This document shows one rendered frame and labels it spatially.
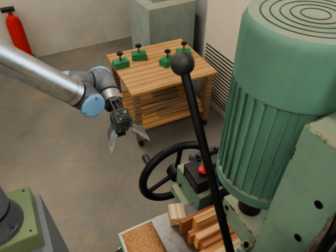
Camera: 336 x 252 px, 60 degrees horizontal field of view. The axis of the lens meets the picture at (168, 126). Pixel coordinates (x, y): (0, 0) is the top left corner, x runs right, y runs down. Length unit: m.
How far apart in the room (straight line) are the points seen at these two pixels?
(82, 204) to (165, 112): 0.89
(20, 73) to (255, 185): 0.69
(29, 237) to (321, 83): 1.08
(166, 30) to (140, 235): 2.24
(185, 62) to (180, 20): 2.44
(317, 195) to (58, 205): 1.81
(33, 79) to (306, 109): 0.75
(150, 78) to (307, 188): 1.72
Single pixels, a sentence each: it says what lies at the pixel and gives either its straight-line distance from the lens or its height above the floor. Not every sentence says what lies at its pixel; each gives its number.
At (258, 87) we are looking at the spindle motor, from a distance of 0.39.
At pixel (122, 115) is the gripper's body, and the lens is 1.10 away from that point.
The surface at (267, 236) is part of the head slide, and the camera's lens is 0.55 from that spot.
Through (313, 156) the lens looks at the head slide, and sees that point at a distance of 0.38.
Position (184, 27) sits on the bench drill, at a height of 0.47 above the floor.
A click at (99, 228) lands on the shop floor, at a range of 1.91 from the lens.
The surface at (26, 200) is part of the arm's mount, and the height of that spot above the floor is 0.65.
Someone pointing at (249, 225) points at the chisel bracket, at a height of 1.07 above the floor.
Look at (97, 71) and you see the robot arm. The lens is 1.23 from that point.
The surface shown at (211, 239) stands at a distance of 0.79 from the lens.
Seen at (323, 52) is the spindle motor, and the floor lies 1.50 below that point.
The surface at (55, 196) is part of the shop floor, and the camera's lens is 2.12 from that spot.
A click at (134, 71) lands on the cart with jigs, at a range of 2.12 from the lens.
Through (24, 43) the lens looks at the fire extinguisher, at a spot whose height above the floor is 0.25.
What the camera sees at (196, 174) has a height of 1.01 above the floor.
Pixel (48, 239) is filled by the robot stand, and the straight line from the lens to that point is 1.31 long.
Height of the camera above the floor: 1.65
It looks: 43 degrees down
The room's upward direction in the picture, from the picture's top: straight up
